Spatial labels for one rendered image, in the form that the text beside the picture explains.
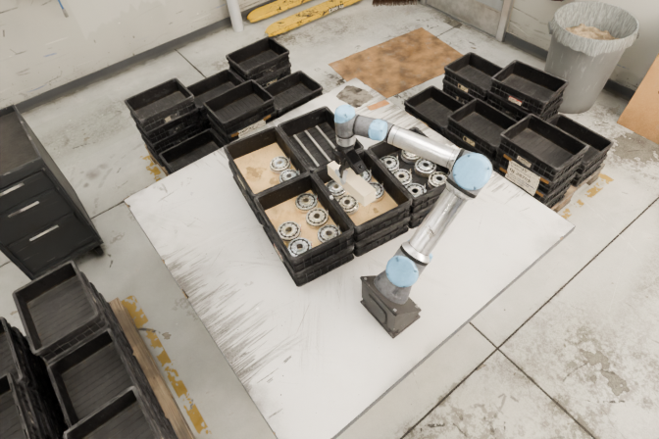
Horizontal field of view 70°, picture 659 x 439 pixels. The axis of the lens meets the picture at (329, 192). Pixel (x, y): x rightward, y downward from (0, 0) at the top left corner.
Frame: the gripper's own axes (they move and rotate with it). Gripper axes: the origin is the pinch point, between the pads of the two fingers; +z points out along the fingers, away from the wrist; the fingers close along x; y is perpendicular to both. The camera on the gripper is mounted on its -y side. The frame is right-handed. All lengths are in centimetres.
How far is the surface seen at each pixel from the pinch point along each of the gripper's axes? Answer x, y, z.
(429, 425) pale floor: 14, -72, 109
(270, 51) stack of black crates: -74, 192, 59
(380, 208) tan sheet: -13.6, -4.0, 25.8
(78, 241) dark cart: 111, 134, 86
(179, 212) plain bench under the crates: 58, 68, 38
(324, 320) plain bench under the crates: 37, -26, 39
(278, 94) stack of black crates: -55, 155, 70
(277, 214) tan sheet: 25.1, 24.7, 25.7
